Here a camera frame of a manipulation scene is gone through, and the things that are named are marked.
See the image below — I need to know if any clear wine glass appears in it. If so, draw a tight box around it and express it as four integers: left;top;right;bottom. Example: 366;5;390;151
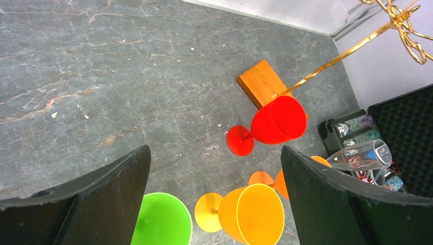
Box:
331;0;375;26

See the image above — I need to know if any red wine glass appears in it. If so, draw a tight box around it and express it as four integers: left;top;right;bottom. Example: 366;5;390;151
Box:
226;96;307;156

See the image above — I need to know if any orange wine glass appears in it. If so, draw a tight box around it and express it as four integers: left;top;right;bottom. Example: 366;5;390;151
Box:
248;155;332;201

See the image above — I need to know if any black poker chip case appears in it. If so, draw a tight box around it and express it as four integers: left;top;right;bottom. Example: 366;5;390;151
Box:
318;85;432;198

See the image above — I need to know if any yellow wine glass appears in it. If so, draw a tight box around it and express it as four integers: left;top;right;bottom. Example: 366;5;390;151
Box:
194;184;285;244

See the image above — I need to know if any clear champagne flute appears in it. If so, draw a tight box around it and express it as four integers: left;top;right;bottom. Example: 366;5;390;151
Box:
326;139;392;171

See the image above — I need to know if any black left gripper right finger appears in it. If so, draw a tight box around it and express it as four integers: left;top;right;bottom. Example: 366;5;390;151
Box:
281;145;432;244

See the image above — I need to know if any green wine glass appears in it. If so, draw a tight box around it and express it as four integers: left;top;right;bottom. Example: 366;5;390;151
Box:
131;192;193;245

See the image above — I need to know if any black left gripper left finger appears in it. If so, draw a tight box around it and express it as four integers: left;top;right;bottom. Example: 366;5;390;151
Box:
1;145;151;244

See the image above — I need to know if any gold wire rack wooden base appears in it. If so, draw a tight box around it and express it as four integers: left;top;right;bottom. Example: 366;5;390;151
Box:
236;0;433;111

